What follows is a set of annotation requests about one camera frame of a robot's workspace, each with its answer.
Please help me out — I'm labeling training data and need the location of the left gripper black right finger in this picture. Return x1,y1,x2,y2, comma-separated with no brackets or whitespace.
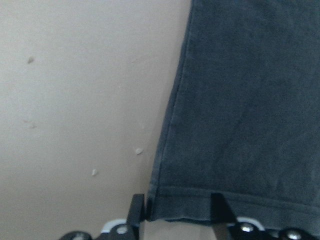
210,193,237,240

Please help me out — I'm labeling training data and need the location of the black printed t-shirt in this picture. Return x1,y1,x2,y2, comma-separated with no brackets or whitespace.
147,0,320,236

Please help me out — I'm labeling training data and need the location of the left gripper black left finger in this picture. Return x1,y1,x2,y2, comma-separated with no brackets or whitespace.
126,193,145,234

